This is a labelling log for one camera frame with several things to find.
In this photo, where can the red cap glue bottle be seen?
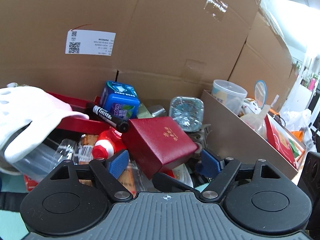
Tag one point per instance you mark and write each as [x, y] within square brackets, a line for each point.
[108, 143]

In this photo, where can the crushed clear plastic bottle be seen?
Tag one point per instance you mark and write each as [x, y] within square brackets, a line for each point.
[188, 112]

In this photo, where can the white cloth glove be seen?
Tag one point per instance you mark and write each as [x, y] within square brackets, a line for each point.
[28, 115]

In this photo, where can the large cardboard backdrop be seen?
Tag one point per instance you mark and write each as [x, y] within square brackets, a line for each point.
[163, 48]

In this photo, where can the clear plastic cup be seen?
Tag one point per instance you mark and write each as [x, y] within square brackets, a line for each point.
[229, 94]

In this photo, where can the white shipping label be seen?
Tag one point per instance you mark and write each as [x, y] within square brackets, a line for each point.
[89, 42]

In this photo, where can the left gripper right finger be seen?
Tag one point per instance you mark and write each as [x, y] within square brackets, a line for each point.
[223, 173]

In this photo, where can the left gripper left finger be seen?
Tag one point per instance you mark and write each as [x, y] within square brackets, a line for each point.
[106, 173]

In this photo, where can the red gift box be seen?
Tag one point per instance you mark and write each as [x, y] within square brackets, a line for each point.
[279, 140]

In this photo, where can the blue mentos gum bottle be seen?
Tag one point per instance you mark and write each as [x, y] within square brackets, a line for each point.
[120, 99]

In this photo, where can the dark red jewelry box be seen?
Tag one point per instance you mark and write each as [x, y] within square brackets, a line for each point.
[157, 144]

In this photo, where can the cardboard sorting box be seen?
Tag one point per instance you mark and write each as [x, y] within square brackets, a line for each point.
[230, 137]

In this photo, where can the clear plastic tube case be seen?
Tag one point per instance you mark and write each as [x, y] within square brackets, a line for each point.
[43, 159]

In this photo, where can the black marker pen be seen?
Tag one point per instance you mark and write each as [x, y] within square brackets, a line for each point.
[120, 125]

